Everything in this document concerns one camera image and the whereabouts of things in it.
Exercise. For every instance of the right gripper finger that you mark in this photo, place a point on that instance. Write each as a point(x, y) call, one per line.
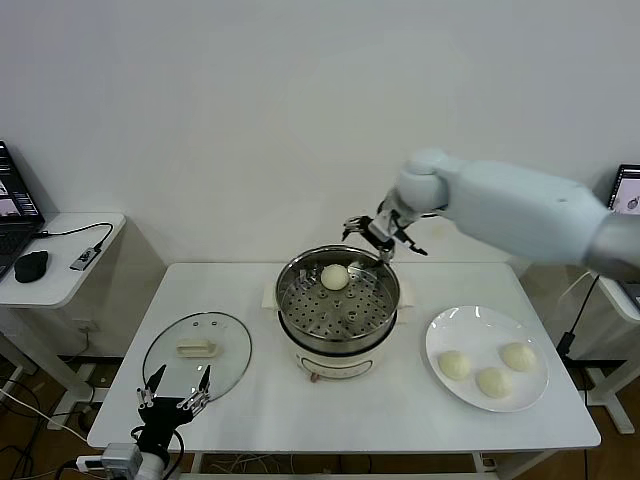
point(357, 223)
point(412, 242)

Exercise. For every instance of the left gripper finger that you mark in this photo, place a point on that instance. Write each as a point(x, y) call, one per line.
point(202, 387)
point(156, 382)

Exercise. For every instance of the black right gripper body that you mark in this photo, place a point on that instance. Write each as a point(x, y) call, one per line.
point(385, 240)

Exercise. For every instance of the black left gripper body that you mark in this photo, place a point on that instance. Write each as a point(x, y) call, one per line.
point(160, 417)

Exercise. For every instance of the white steamed baozi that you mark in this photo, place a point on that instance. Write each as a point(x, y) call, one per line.
point(519, 356)
point(494, 382)
point(334, 276)
point(454, 364)

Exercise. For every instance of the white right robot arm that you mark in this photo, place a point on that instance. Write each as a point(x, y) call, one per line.
point(500, 200)

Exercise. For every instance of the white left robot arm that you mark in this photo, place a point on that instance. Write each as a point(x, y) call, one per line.
point(150, 467)

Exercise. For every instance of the stainless steel steamer basket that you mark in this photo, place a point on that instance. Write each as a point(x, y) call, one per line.
point(370, 310)

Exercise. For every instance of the white round plate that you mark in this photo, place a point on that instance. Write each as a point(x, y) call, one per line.
point(470, 330)

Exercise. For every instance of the cream electric cooker pot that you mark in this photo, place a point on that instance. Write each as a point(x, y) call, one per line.
point(340, 360)

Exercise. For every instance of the white side table with mouse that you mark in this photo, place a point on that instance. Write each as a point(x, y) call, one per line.
point(65, 285)

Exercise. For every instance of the grey usb hub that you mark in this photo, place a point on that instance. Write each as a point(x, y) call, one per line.
point(84, 259)

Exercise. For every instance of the black computer mouse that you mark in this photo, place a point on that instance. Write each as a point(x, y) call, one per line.
point(31, 266)

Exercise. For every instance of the black laptop dark screen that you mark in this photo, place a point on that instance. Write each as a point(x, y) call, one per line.
point(15, 200)

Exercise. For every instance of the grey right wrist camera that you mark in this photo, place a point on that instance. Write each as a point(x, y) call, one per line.
point(387, 210)

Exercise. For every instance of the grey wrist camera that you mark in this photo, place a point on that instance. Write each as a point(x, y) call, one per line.
point(120, 456)
point(387, 210)

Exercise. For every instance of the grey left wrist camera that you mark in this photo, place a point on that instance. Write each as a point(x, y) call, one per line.
point(120, 456)

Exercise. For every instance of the white camera plug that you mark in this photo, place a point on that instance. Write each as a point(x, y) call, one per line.
point(89, 464)

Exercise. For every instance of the laptop showing camera views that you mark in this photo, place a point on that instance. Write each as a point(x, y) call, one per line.
point(625, 190)

